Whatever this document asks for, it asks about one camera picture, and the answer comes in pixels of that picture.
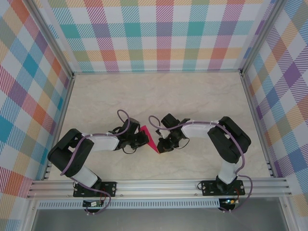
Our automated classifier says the thin aluminium frame rail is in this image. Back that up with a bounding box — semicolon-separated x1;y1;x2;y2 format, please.
72;69;243;75

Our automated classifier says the aluminium frame post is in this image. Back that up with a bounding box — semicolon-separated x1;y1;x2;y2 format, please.
28;0;74;78
240;0;287;73

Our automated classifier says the pink paper sheet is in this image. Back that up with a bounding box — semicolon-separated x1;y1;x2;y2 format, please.
140;125;161;155

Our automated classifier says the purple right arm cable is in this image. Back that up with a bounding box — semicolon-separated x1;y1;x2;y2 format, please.
148;115;253;214

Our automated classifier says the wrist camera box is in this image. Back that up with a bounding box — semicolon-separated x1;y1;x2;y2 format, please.
161;113;180;128
125;118;141;132

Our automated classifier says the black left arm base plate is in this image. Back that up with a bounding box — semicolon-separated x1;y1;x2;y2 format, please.
73;180;118;198

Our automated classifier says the wide aluminium mounting rail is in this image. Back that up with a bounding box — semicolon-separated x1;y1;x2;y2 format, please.
26;178;293;199

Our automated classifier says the grey metal panel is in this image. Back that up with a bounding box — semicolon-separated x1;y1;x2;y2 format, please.
31;207;289;231

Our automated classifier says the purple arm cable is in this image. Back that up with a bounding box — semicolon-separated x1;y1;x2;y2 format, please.
148;115;253;214
59;109;132;216

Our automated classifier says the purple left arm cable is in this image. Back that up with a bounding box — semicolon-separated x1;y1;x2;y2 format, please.
59;109;132;216

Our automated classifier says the aluminium side rail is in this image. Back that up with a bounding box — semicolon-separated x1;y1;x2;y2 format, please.
42;74;76;180
240;72;277;179

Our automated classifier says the slotted grey cable duct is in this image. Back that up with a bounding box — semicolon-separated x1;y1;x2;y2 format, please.
38;198;221;209

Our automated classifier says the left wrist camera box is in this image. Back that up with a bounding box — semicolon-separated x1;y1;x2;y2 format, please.
125;118;141;132

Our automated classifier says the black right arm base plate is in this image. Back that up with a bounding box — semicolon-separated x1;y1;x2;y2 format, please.
201;180;245;197

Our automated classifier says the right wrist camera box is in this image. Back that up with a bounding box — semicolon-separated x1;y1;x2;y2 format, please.
161;113;180;128

